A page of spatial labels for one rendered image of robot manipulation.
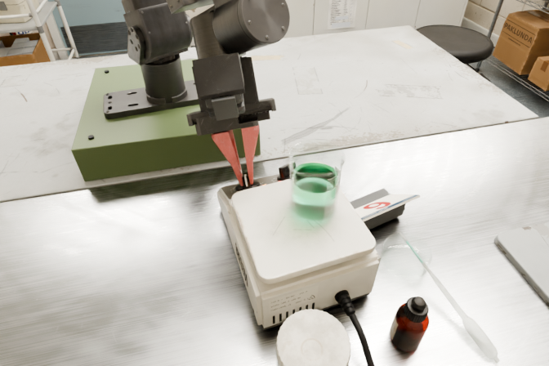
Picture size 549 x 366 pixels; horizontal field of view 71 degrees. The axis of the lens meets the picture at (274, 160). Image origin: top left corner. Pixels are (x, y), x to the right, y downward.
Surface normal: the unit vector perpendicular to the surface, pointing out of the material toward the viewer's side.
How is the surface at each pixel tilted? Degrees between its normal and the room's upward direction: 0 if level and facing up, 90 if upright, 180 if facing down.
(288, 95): 0
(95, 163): 90
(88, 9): 90
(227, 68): 62
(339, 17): 88
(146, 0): 70
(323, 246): 0
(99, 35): 90
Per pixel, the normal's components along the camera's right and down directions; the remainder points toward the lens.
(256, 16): 0.59, 0.06
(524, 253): -0.01, -0.77
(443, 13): 0.23, 0.61
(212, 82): 0.05, 0.18
